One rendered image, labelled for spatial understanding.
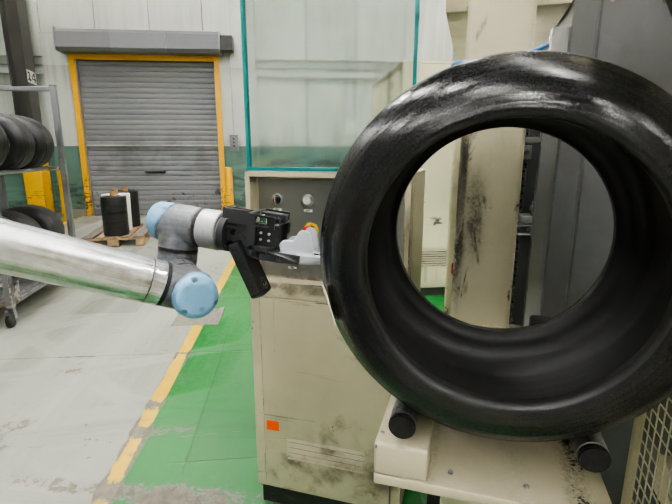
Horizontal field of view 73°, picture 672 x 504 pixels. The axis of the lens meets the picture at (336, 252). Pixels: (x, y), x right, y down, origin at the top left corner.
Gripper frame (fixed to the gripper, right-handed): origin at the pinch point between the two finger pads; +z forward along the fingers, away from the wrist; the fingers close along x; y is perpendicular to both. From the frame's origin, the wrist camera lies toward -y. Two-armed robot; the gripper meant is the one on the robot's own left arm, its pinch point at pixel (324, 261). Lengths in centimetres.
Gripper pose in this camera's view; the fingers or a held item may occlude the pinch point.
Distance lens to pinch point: 81.8
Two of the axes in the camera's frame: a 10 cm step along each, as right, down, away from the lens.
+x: 2.8, -2.1, 9.3
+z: 9.5, 1.8, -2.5
